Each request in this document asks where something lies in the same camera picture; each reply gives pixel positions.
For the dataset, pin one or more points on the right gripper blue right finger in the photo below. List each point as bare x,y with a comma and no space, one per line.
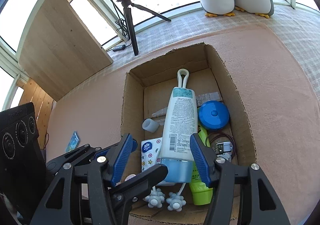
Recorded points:
259,202

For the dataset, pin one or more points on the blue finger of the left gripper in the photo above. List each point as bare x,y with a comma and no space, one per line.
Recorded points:
124,195
102,153

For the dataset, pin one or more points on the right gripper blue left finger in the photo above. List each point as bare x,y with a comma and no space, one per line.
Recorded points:
117,156

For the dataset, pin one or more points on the small pink bottle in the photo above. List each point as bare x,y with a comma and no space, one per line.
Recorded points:
130,177

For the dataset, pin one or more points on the green tube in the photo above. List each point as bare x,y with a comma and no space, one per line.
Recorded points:
201,194

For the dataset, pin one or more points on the patterned tissue pack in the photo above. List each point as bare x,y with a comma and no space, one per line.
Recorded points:
150,152

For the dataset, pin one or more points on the patterned lighter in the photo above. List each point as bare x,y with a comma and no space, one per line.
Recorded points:
224,149

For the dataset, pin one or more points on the white roller massager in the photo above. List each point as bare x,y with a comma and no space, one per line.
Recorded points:
175,200

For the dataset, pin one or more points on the translucent bottle cap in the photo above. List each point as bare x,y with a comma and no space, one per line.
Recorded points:
150,125

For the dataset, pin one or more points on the white lotion bottle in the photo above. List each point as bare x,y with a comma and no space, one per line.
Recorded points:
180,123

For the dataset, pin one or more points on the blue round case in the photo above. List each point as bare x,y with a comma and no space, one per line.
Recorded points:
213,115

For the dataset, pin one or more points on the blue sachet packet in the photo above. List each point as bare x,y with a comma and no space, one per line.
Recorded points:
73,143

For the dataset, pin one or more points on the pine wood headboard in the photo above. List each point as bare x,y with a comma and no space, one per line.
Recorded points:
42,103

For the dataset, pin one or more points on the large wooden board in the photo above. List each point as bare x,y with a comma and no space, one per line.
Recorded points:
57,50

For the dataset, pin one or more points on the cardboard box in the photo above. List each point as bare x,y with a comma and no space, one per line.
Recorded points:
148,88

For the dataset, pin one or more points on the black tripod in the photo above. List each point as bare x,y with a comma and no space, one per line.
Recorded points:
129,21

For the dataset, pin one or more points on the plaid bed sheet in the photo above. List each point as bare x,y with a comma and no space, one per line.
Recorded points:
298,29

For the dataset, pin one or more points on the black inline cable remote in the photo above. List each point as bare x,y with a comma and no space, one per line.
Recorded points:
119,48

